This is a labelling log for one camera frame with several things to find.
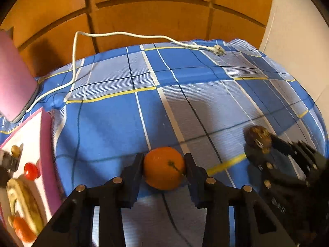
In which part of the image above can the white power cord with plug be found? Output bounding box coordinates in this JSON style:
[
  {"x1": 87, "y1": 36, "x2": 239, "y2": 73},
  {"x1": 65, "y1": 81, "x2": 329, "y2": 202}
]
[{"x1": 26, "y1": 31, "x2": 227, "y2": 113}]

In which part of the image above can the pink electric kettle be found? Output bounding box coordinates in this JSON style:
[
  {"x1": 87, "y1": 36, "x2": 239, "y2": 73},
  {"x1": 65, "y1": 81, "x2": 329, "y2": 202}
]
[{"x1": 0, "y1": 28, "x2": 39, "y2": 122}]

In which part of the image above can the dark sugarcane piece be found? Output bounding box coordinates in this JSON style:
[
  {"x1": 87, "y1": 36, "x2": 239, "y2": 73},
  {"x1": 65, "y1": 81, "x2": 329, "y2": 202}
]
[{"x1": 0, "y1": 151, "x2": 19, "y2": 179}]

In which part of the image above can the small red tomato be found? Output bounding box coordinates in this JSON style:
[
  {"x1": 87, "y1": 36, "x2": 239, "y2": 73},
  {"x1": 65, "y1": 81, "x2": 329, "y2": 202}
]
[{"x1": 24, "y1": 163, "x2": 40, "y2": 181}]

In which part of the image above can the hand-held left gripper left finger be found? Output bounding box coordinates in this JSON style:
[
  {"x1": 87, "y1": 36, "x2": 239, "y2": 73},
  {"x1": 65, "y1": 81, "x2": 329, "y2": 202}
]
[{"x1": 32, "y1": 152, "x2": 144, "y2": 247}]

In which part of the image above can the pink shallow box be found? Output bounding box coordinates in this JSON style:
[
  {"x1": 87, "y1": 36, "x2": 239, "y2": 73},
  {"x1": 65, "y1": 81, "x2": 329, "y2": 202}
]
[{"x1": 0, "y1": 107, "x2": 63, "y2": 247}]

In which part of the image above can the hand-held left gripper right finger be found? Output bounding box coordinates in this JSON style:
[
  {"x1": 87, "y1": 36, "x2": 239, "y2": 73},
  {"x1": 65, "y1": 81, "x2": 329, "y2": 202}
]
[{"x1": 184, "y1": 153, "x2": 296, "y2": 247}]

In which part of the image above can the spotted yellow banana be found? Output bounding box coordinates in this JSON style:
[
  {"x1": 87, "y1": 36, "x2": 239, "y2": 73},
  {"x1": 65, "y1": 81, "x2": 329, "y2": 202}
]
[{"x1": 6, "y1": 178, "x2": 45, "y2": 236}]

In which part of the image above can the wooden panelled wardrobe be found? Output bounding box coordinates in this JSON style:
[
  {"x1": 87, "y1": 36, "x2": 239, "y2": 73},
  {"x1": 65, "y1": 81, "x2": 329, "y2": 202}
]
[{"x1": 0, "y1": 0, "x2": 275, "y2": 78}]

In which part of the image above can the dark brown water chestnut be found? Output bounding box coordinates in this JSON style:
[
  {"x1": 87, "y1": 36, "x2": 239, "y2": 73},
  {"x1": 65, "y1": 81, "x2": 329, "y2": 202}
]
[{"x1": 244, "y1": 125, "x2": 273, "y2": 153}]

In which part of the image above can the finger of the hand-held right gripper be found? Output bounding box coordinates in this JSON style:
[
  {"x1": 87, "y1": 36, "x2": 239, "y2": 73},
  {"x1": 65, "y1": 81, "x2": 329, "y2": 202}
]
[
  {"x1": 270, "y1": 134, "x2": 293, "y2": 155},
  {"x1": 244, "y1": 146, "x2": 273, "y2": 173}
]

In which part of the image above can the orange mandarin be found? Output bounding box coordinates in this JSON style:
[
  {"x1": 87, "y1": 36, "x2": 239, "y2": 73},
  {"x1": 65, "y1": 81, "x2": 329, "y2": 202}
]
[
  {"x1": 13, "y1": 216, "x2": 38, "y2": 243},
  {"x1": 143, "y1": 147, "x2": 186, "y2": 191}
]

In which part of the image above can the blue plaid tablecloth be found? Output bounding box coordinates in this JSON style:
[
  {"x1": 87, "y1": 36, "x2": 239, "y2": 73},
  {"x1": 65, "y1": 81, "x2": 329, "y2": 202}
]
[{"x1": 0, "y1": 39, "x2": 325, "y2": 247}]

